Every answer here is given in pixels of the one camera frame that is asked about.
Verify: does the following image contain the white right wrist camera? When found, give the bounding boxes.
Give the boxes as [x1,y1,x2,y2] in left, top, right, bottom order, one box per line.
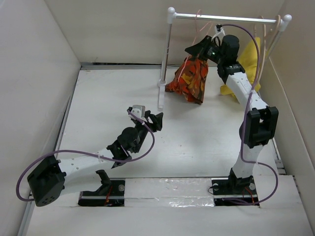
[211,24,225,41]

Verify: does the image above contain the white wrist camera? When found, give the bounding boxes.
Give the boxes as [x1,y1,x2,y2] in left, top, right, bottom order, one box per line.
[211,24,225,41]
[127,105,146,123]

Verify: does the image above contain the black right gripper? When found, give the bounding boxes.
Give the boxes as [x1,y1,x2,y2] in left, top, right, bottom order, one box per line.
[185,35,225,64]

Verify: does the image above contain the orange camouflage trousers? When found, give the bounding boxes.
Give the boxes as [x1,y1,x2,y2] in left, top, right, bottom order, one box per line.
[165,56,209,105]

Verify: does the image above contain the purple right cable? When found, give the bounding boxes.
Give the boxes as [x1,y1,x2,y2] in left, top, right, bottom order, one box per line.
[216,24,279,206]

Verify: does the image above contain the pink wire hanger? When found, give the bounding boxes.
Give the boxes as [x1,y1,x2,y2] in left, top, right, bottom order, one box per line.
[177,9,213,81]

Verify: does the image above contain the white clothes rack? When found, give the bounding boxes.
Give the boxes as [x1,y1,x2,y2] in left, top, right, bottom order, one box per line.
[157,7,292,109]

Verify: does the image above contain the purple cable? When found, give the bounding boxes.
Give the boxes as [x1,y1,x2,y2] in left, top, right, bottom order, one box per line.
[16,109,156,202]
[216,24,279,206]

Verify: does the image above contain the wooden hanger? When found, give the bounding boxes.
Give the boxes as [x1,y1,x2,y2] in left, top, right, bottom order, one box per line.
[253,15,282,92]

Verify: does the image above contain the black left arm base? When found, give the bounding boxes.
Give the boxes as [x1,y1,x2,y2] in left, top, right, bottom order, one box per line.
[78,178,126,207]

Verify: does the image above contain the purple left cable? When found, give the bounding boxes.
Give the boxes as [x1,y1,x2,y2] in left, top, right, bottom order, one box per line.
[16,109,156,202]

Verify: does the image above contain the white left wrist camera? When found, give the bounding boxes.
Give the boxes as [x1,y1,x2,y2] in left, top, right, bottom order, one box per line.
[127,105,146,123]

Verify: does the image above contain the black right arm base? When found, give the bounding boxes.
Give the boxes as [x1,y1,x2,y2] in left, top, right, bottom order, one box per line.
[208,178,258,207]

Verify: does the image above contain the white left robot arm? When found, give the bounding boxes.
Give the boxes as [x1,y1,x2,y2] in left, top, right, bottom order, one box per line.
[27,107,163,207]

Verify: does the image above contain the yellow garment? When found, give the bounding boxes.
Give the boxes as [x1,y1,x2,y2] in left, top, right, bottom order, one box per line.
[220,37,261,98]

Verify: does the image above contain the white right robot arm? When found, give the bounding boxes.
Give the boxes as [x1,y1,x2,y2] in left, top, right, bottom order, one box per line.
[185,35,279,196]

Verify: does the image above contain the aluminium frame rail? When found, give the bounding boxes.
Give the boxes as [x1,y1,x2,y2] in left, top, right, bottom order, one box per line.
[17,201,35,236]

